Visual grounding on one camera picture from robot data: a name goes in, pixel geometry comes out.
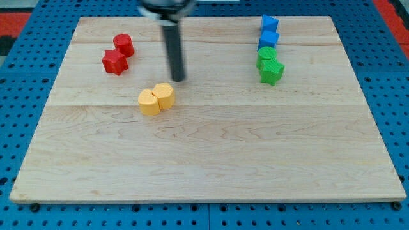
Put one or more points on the yellow hexagon block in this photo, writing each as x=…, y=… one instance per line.
x=165, y=95

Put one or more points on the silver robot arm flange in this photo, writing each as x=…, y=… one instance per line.
x=166, y=12

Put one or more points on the yellow heart block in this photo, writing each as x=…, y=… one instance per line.
x=148, y=103

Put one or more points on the green star block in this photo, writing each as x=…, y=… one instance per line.
x=271, y=71

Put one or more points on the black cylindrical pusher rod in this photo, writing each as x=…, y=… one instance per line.
x=172, y=40

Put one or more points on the green cylinder block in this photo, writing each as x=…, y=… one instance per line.
x=265, y=53

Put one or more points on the wooden board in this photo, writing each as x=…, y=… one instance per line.
x=229, y=138

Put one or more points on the blue cube block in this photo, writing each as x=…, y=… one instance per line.
x=268, y=39

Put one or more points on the red star block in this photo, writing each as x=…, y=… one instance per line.
x=114, y=61

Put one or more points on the red cylinder block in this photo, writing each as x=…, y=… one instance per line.
x=123, y=43

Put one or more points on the blue triangle block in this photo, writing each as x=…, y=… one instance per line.
x=269, y=23

